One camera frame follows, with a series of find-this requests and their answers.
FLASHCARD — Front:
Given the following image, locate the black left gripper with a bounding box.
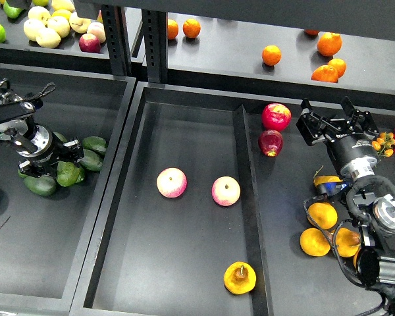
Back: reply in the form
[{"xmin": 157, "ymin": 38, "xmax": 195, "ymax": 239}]
[{"xmin": 18, "ymin": 126, "xmax": 84, "ymax": 178}]

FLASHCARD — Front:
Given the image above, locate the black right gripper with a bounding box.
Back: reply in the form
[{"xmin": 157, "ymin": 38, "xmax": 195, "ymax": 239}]
[{"xmin": 296, "ymin": 97, "xmax": 379, "ymax": 171}]

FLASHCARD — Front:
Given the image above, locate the green avocado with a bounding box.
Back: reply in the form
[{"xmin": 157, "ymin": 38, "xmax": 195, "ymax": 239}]
[{"xmin": 57, "ymin": 161, "xmax": 86, "ymax": 187}]

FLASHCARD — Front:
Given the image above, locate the yellow pear with stem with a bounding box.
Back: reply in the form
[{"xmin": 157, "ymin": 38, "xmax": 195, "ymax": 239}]
[{"xmin": 223, "ymin": 261, "xmax": 257, "ymax": 295}]

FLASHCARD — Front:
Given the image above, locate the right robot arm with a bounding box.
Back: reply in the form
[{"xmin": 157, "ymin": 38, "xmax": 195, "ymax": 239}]
[{"xmin": 296, "ymin": 98, "xmax": 395, "ymax": 315}]

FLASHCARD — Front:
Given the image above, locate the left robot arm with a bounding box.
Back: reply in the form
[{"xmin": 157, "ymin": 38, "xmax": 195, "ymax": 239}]
[{"xmin": 0, "ymin": 78, "xmax": 84, "ymax": 178}]

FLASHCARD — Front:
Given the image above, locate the avocado top of pile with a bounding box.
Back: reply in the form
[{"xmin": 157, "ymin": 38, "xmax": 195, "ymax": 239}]
[{"xmin": 53, "ymin": 132, "xmax": 67, "ymax": 143}]

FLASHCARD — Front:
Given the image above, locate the avocado lower dark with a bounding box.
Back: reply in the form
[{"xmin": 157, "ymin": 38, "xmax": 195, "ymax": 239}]
[{"xmin": 24, "ymin": 175, "xmax": 57, "ymax": 196}]

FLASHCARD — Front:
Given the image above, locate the avocado left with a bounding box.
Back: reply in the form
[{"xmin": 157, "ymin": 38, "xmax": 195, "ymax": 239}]
[{"xmin": 18, "ymin": 169, "xmax": 28, "ymax": 178}]

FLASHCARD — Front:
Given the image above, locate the avocado right middle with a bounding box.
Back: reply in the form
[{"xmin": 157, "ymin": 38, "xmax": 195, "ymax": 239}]
[{"xmin": 80, "ymin": 149, "xmax": 103, "ymax": 172}]

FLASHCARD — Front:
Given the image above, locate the avocado upper right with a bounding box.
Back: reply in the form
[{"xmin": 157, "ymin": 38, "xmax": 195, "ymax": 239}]
[{"xmin": 82, "ymin": 136, "xmax": 107, "ymax": 156}]

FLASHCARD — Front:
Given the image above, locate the yellow pear middle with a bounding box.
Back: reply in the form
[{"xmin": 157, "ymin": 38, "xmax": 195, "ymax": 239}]
[{"xmin": 307, "ymin": 202, "xmax": 338, "ymax": 230}]

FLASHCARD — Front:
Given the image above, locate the yellow pear centre low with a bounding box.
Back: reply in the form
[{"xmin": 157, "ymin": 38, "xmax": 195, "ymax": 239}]
[{"xmin": 332, "ymin": 228, "xmax": 361, "ymax": 258}]

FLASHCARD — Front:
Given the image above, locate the yellow pear lower left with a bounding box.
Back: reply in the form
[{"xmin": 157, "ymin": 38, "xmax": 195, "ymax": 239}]
[{"xmin": 300, "ymin": 228, "xmax": 330, "ymax": 257}]

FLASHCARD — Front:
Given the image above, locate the pale yellow pear front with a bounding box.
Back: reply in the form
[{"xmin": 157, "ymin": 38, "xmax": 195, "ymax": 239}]
[{"xmin": 36, "ymin": 28, "xmax": 61, "ymax": 49}]

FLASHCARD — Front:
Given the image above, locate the pale yellow pear left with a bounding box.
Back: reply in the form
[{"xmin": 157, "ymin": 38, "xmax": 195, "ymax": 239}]
[{"xmin": 23, "ymin": 18, "xmax": 46, "ymax": 41}]

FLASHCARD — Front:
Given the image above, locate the pale yellow pear centre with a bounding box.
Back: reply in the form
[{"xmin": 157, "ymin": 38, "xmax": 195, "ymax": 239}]
[{"xmin": 47, "ymin": 16, "xmax": 70, "ymax": 38}]

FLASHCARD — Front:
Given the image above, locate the yellow pear lower right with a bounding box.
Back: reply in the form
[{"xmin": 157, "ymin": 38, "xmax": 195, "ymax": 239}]
[{"xmin": 352, "ymin": 246, "xmax": 361, "ymax": 270}]

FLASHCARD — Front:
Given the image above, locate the orange front right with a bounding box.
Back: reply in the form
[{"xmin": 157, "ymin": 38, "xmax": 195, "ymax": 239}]
[{"xmin": 311, "ymin": 65, "xmax": 339, "ymax": 83}]

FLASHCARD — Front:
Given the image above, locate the orange cherry tomato bunch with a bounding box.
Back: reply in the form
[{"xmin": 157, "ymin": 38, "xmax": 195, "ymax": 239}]
[{"xmin": 371, "ymin": 132, "xmax": 395, "ymax": 157}]

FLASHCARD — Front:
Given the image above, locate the orange small right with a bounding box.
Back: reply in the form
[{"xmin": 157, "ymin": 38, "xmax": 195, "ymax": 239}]
[{"xmin": 328, "ymin": 58, "xmax": 347, "ymax": 78}]

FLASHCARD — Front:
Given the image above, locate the bright red apple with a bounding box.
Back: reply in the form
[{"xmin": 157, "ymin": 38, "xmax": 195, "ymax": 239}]
[{"xmin": 261, "ymin": 103, "xmax": 292, "ymax": 132}]

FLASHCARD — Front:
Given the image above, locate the dark red apple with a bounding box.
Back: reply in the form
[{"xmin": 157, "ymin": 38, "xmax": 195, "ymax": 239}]
[{"xmin": 258, "ymin": 130, "xmax": 283, "ymax": 157}]

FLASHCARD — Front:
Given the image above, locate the black tray divider right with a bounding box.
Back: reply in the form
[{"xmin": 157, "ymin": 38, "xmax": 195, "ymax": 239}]
[{"xmin": 338, "ymin": 165, "xmax": 395, "ymax": 235}]

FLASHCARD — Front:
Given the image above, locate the black tray divider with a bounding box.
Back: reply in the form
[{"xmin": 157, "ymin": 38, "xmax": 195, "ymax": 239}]
[
  {"xmin": 233, "ymin": 105, "xmax": 273, "ymax": 315},
  {"xmin": 338, "ymin": 165, "xmax": 395, "ymax": 235}
]

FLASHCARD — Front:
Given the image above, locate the large orange right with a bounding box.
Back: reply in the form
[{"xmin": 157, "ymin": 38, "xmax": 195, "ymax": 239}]
[{"xmin": 317, "ymin": 32, "xmax": 342, "ymax": 57}]

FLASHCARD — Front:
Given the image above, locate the black left tray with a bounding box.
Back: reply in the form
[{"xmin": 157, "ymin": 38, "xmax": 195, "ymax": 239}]
[{"xmin": 0, "ymin": 64, "xmax": 136, "ymax": 315}]

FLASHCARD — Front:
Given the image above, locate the black tray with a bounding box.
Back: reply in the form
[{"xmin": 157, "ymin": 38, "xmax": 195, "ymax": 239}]
[
  {"xmin": 70, "ymin": 85, "xmax": 381, "ymax": 315},
  {"xmin": 0, "ymin": 64, "xmax": 136, "ymax": 315}
]

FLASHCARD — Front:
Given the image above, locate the orange centre shelf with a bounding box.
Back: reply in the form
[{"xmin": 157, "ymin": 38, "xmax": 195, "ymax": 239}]
[{"xmin": 261, "ymin": 45, "xmax": 282, "ymax": 66}]

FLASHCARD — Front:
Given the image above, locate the orange under shelf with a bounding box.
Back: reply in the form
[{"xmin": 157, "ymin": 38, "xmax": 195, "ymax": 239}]
[{"xmin": 304, "ymin": 30, "xmax": 319, "ymax": 36}]

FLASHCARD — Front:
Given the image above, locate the red apple on shelf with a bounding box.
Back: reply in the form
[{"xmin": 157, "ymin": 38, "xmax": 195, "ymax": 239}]
[{"xmin": 78, "ymin": 33, "xmax": 101, "ymax": 53}]

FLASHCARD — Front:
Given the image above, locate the pink yellow apple left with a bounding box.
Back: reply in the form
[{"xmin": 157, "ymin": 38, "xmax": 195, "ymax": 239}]
[{"xmin": 156, "ymin": 167, "xmax": 187, "ymax": 198}]

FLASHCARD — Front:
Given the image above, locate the pink yellow apple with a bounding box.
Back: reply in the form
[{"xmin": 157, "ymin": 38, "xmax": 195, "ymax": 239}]
[
  {"xmin": 156, "ymin": 167, "xmax": 187, "ymax": 198},
  {"xmin": 211, "ymin": 176, "xmax": 241, "ymax": 207}
]

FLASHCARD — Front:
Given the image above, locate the pink yellow apple right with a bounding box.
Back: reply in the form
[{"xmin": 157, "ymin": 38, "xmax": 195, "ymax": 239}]
[{"xmin": 211, "ymin": 176, "xmax": 241, "ymax": 207}]

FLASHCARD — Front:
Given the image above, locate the pale peach fruit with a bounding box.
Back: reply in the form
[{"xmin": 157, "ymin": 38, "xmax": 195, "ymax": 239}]
[{"xmin": 87, "ymin": 22, "xmax": 106, "ymax": 43}]

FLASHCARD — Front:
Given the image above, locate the black right tray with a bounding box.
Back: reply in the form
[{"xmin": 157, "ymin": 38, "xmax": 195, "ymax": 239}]
[{"xmin": 70, "ymin": 85, "xmax": 381, "ymax": 315}]

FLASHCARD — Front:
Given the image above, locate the black tray divider left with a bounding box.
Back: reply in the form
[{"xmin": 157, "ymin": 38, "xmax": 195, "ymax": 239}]
[{"xmin": 233, "ymin": 105, "xmax": 273, "ymax": 315}]

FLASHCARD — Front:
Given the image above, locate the black shelf post left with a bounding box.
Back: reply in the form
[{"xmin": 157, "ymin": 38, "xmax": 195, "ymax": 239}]
[{"xmin": 101, "ymin": 5, "xmax": 132, "ymax": 76}]

